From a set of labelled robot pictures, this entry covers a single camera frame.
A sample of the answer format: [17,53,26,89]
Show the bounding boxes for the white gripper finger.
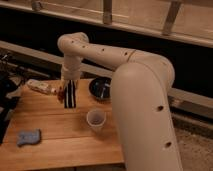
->
[60,80,67,91]
[74,80,79,89]

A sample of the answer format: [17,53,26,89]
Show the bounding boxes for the black white striped eraser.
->
[64,80,76,108]

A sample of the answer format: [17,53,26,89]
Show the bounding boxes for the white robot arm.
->
[57,32,183,171]

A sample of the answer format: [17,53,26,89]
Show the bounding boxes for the translucent ceramic cup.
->
[86,108,106,132]

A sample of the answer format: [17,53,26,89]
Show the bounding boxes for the dark red small object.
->
[57,87,64,103]

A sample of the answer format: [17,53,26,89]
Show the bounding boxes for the dark blue bowl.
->
[89,77,111,101]

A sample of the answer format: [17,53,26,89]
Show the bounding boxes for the wooden board table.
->
[0,79,123,171]

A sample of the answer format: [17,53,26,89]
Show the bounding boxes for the blue sponge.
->
[17,129,41,147]

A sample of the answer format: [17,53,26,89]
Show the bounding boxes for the black equipment with cables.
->
[0,53,26,146]

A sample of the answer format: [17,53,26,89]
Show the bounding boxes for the metal rail frame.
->
[0,0,213,49]

